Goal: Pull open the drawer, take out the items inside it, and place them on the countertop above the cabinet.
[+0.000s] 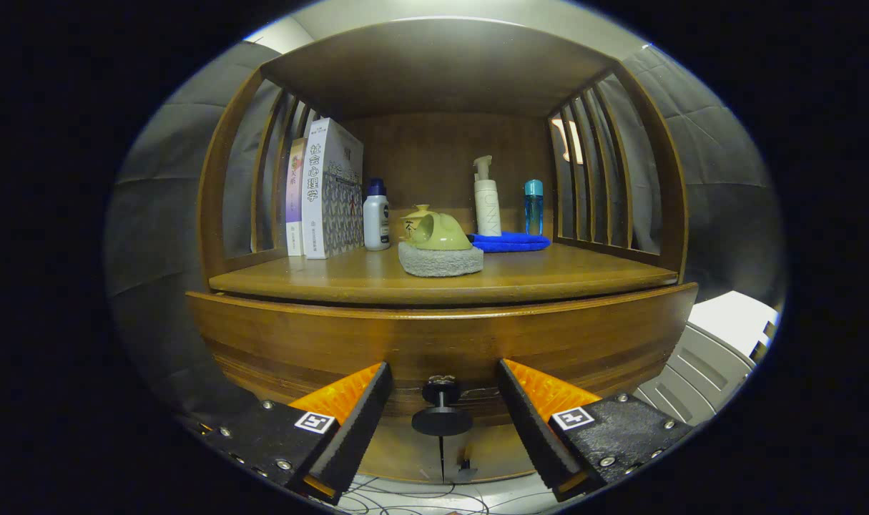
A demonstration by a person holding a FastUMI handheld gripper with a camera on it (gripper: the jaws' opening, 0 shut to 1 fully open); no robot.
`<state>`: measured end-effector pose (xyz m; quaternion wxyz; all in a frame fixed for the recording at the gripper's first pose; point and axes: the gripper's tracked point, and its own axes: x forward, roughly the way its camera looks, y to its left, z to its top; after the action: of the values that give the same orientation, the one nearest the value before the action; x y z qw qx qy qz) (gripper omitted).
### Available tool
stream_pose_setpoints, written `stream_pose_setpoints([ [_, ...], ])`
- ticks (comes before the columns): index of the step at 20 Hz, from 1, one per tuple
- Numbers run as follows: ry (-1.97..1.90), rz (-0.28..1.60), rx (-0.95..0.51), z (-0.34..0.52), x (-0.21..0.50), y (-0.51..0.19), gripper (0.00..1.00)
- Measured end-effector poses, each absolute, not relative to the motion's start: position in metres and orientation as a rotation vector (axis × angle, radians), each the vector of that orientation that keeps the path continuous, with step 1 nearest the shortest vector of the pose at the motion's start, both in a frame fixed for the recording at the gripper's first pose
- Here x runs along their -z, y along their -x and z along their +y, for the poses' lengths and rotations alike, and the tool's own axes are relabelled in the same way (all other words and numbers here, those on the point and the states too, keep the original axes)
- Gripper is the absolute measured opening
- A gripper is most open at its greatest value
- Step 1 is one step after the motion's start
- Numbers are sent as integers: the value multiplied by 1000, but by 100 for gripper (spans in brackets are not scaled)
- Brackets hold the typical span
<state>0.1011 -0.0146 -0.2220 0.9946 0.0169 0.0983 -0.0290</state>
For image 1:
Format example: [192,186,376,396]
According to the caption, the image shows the thick white book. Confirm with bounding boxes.
[301,118,365,260]

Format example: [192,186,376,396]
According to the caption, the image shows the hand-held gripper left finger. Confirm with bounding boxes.
[190,361,394,506]

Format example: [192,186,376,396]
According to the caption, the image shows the brown wooden drawer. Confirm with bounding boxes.
[186,283,699,430]

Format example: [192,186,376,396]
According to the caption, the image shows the white pump bottle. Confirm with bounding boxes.
[473,155,502,237]

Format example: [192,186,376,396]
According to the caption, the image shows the wooden countertop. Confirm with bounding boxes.
[209,242,679,307]

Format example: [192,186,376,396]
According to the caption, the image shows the yellow lidded teacup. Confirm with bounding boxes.
[400,204,435,240]

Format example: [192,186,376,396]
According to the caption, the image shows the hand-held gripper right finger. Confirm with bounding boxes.
[496,358,694,503]

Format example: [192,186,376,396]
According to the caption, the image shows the thin purple book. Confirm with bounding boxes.
[285,137,308,257]

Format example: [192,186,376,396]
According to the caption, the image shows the white bottle with blue cap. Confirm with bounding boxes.
[363,178,391,252]

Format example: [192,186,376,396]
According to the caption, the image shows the black drawer knob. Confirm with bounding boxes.
[411,375,473,437]

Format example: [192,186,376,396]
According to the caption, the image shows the brown wooden cabinet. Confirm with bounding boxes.
[186,16,699,486]

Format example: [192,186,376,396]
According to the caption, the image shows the blue folded cloth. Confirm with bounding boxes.
[467,231,551,253]

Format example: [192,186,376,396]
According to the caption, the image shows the clear blue bottle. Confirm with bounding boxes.
[524,180,544,236]

